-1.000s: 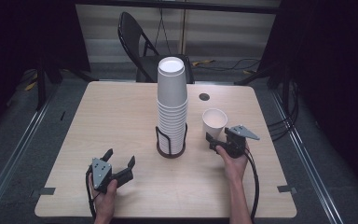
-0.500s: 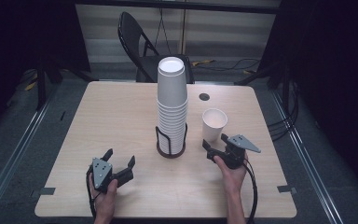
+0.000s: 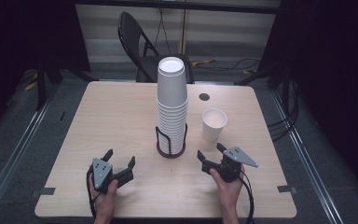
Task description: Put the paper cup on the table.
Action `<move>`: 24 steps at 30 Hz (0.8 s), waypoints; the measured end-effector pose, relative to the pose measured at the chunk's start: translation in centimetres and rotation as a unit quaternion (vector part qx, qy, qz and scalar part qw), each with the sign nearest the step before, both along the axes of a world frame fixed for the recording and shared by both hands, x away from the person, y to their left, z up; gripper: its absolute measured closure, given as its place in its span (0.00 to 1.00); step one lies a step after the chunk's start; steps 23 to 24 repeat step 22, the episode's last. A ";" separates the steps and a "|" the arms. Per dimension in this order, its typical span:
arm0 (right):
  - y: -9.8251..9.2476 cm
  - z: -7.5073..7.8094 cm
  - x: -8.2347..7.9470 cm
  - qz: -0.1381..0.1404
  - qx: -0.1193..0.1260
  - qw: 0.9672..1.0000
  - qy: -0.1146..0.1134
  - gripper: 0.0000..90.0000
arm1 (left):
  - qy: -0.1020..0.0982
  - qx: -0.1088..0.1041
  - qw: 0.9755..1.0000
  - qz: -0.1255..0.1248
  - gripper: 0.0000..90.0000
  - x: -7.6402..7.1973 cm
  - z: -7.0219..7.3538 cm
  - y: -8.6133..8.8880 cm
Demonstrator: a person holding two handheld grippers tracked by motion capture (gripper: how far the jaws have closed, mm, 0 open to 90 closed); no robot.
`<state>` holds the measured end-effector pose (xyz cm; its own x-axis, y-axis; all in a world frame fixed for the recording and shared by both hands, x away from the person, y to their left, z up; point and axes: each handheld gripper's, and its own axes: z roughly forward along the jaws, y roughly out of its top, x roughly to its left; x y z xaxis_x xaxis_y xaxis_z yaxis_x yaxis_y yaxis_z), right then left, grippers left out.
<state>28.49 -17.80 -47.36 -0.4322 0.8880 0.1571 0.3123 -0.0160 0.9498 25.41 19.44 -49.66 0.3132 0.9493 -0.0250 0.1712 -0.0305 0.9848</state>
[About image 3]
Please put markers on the dark curtain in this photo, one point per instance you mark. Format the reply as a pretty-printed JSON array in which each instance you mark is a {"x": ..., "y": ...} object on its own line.
[
  {"x": 332, "y": 77},
  {"x": 28, "y": 34}
]

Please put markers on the person's left hand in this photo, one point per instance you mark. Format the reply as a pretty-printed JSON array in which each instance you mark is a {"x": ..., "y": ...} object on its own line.
[{"x": 105, "y": 200}]

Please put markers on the stack of white paper cups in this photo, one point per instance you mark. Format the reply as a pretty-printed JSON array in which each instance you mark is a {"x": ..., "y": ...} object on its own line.
[{"x": 172, "y": 93}]

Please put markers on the round brown table grommet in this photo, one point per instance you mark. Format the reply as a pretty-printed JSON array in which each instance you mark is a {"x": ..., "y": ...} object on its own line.
[{"x": 204, "y": 96}]

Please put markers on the grey tape strip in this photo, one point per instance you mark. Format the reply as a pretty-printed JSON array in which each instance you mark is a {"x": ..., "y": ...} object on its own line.
[
  {"x": 286, "y": 188},
  {"x": 47, "y": 191}
]

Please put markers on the metal floor rail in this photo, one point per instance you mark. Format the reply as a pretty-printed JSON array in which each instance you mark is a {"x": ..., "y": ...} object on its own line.
[
  {"x": 12, "y": 155},
  {"x": 304, "y": 149}
]

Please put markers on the black metal stand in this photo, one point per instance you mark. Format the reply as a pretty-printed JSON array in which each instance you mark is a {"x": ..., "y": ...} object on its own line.
[{"x": 42, "y": 87}]

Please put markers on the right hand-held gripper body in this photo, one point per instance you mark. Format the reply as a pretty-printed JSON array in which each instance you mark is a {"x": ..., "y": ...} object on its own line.
[{"x": 231, "y": 163}]

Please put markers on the black folding chair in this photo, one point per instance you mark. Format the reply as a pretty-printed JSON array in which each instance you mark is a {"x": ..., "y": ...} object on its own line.
[{"x": 130, "y": 34}]

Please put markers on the single white paper cup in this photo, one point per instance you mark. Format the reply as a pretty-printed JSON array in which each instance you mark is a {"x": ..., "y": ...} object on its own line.
[{"x": 213, "y": 127}]

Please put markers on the long desk with panels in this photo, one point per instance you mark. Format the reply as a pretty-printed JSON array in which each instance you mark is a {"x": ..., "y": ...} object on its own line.
[{"x": 223, "y": 28}]

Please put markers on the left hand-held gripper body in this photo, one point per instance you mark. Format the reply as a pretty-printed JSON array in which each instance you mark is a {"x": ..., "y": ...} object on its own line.
[{"x": 102, "y": 172}]

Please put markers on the person's right hand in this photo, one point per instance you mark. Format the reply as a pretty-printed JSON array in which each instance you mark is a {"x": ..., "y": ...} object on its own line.
[{"x": 230, "y": 193}]

